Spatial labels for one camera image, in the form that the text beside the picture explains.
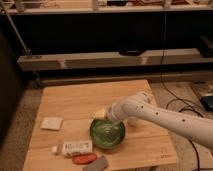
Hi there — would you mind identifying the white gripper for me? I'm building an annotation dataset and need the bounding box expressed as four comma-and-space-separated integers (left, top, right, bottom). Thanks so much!
92, 102, 127, 124

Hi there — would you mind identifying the wooden shelf unit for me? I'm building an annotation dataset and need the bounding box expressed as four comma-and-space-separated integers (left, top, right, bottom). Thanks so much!
0, 0, 213, 82

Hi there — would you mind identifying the green ceramic bowl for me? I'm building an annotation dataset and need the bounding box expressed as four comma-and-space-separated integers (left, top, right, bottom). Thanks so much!
90, 119, 125, 149

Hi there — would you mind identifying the orange carrot toy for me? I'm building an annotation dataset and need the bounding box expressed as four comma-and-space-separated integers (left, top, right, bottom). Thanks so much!
72, 153, 97, 165

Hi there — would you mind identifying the dark box on floor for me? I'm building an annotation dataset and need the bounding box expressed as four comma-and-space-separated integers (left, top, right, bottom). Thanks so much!
201, 95, 213, 112

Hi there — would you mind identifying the metal pole stand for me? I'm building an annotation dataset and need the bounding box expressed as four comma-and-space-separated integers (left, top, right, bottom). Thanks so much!
0, 0, 42, 88

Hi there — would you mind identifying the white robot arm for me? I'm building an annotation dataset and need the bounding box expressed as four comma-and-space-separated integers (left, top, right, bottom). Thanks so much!
92, 91, 213, 150

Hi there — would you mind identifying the wooden table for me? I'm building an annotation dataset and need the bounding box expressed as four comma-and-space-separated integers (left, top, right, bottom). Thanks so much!
23, 80, 178, 171

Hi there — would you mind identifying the black cable on floor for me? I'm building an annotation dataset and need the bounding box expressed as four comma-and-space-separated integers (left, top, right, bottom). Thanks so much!
160, 6, 213, 171

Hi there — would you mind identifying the grey sponge block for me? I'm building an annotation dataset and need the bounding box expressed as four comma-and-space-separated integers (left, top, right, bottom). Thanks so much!
83, 156, 108, 171

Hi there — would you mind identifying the black round object on shelf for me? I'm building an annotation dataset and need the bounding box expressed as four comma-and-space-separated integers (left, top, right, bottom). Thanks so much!
119, 50, 145, 56

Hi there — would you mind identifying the white plastic bottle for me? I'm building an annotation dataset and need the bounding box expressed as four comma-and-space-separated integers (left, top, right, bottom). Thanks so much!
51, 140, 93, 157

